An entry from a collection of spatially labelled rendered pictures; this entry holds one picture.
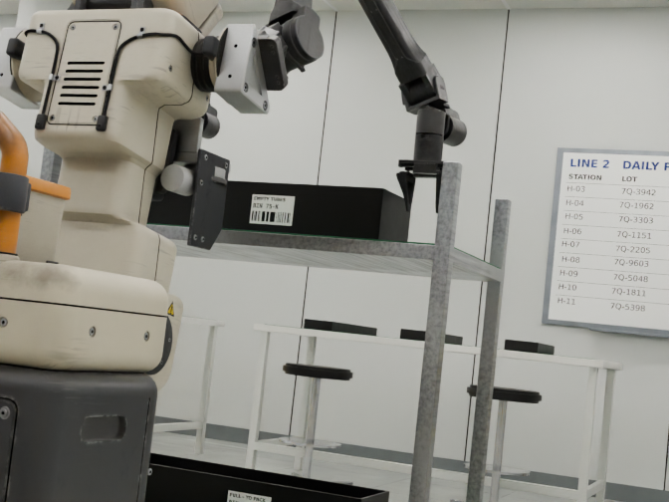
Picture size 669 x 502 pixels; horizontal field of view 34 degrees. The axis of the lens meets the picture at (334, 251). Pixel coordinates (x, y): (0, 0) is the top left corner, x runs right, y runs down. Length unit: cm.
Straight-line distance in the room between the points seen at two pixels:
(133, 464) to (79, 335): 22
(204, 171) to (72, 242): 24
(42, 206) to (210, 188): 41
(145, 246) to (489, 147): 549
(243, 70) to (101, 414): 60
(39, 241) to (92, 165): 30
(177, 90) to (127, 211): 21
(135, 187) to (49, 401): 55
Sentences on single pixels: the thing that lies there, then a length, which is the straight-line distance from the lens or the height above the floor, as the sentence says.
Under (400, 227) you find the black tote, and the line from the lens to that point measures 223.
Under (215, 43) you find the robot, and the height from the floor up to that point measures 119.
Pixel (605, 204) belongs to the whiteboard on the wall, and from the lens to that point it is 687.
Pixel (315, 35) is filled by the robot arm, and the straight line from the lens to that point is 186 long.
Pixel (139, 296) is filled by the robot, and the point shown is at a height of 79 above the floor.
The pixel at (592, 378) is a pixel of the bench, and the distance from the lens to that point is 526.
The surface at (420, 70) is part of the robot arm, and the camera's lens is 219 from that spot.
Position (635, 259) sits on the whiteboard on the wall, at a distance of 680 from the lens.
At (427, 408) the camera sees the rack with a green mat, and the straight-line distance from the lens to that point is 195.
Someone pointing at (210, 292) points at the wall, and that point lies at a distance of 765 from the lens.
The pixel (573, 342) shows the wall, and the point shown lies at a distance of 684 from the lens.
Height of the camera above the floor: 76
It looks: 5 degrees up
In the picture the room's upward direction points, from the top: 6 degrees clockwise
